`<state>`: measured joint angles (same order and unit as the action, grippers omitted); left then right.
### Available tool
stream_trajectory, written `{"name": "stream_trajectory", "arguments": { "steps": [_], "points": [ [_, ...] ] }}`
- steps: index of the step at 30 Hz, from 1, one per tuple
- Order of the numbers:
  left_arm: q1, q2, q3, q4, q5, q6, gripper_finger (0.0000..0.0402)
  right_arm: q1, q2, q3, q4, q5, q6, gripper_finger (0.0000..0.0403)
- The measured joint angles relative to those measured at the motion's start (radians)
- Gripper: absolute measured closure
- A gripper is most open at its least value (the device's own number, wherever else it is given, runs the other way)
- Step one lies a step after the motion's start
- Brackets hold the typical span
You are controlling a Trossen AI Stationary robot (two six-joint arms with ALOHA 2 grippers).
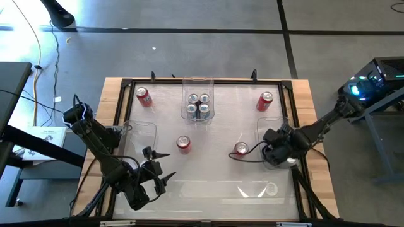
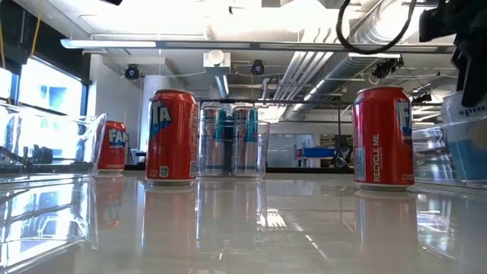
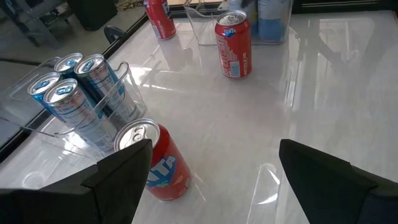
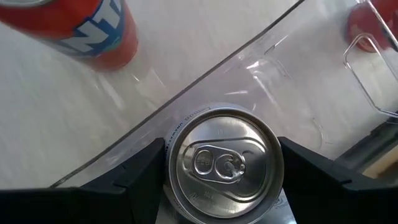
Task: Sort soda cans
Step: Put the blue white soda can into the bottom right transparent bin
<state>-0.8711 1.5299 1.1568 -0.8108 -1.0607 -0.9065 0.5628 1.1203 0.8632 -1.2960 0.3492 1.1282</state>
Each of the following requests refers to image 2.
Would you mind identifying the white ceiling pipes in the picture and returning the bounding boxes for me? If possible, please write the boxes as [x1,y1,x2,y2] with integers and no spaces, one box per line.
[272,22,338,103]

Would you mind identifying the Spindrift lemon soda can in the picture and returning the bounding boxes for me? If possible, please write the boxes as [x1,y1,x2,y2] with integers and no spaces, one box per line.
[440,90,487,182]

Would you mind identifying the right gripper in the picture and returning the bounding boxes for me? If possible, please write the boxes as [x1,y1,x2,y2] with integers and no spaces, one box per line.
[437,0,487,108]

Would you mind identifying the silver ventilation duct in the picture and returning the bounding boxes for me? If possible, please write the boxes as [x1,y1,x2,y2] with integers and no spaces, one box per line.
[285,0,423,121]

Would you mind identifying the small black box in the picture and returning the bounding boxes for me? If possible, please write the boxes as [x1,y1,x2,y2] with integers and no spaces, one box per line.
[32,145,54,164]

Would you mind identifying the white ceiling duct box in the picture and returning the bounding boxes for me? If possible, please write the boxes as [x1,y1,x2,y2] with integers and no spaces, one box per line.
[202,49,232,100]

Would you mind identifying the yellow hanging cable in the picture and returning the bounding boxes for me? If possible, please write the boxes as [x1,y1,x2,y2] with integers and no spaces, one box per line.
[29,0,44,57]

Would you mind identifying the red Fanta soda can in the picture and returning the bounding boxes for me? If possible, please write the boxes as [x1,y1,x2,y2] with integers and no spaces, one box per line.
[97,120,127,177]
[352,85,415,192]
[145,88,199,186]

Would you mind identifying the black table edge frame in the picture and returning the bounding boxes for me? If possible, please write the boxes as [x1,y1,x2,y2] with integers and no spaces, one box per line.
[86,162,355,174]

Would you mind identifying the bright window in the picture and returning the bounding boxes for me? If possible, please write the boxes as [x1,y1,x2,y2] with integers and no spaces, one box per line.
[18,56,85,117]

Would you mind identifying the long overhead frame beam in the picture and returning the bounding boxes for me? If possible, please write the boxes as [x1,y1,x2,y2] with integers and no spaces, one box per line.
[59,37,457,55]

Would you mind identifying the clear plastic bin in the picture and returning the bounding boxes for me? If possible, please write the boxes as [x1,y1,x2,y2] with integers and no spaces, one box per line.
[196,119,271,179]
[0,101,109,180]
[412,113,487,190]

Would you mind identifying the blue plastic crate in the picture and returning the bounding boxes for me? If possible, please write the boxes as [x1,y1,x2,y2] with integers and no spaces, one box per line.
[301,147,336,159]

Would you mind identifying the black ceiling camera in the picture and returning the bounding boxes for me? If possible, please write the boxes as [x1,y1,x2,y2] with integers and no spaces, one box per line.
[250,59,266,77]
[123,63,142,81]

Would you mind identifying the black hanging ceiling device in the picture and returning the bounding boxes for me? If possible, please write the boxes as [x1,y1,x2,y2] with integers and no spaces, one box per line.
[371,56,405,81]

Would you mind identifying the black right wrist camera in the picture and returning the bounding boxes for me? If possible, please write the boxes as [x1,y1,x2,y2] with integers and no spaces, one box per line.
[418,5,457,43]

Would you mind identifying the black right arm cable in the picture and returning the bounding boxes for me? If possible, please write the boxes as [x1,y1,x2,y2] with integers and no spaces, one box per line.
[336,0,419,55]

